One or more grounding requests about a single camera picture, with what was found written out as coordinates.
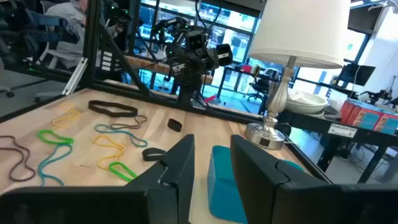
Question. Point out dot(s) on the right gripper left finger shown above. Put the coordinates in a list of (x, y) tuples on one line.
[(93, 205)]

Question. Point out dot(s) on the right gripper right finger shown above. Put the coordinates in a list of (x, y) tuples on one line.
[(264, 193)]

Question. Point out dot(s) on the yellow rubber band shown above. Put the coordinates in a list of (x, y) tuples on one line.
[(122, 150), (74, 115)]

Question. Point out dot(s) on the teal rubber band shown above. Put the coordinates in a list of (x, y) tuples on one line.
[(39, 170), (97, 128)]

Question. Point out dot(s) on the small black rubber band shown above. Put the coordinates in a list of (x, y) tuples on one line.
[(146, 157), (174, 125)]

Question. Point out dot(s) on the long brown rubber band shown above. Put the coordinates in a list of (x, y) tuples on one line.
[(21, 180)]

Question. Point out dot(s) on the short thin brown rubber band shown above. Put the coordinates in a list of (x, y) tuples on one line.
[(124, 127)]

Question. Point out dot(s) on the wide dark brown rubber band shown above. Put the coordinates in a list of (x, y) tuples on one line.
[(113, 104)]

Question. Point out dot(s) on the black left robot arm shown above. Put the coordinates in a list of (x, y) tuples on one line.
[(188, 90)]

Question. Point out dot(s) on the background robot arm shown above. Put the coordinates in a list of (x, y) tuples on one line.
[(377, 95)]

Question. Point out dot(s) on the teal plastic bin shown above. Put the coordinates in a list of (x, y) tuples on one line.
[(222, 186)]

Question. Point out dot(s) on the wooden top table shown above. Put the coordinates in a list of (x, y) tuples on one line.
[(146, 63)]

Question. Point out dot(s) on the black office chair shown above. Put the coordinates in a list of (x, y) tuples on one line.
[(264, 85)]

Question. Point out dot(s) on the black utility cart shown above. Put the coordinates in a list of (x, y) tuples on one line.
[(311, 123)]

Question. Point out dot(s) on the white bowl with utensils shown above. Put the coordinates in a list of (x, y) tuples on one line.
[(306, 104)]

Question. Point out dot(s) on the white shade table lamp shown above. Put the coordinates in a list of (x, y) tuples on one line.
[(298, 31)]

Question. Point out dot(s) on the silver aluminium bar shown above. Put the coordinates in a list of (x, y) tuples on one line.
[(76, 74)]

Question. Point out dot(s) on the person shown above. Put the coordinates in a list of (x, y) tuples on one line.
[(66, 18)]

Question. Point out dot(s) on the white office chair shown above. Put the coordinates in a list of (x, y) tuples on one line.
[(53, 57)]

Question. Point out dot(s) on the black computer monitor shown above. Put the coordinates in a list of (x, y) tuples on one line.
[(357, 74)]

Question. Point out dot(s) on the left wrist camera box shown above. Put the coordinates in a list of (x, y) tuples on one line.
[(196, 41)]

